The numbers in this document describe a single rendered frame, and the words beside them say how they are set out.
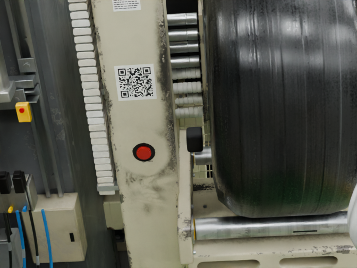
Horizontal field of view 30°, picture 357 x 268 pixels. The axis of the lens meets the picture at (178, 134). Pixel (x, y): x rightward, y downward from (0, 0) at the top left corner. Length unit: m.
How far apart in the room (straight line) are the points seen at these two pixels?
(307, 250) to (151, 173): 0.36
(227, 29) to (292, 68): 0.13
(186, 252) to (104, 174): 0.24
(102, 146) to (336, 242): 0.52
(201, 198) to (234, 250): 0.28
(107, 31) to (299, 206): 0.48
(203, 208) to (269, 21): 0.63
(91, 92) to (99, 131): 0.09
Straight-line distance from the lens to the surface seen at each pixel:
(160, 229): 1.48
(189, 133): 1.54
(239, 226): 1.38
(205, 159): 1.61
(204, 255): 1.40
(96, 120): 1.35
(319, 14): 1.14
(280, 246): 1.41
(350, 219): 0.73
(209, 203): 1.63
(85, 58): 1.29
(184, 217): 1.36
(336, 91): 1.12
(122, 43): 1.25
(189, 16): 1.67
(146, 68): 1.27
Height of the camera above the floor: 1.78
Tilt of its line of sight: 31 degrees down
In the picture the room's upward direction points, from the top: 5 degrees counter-clockwise
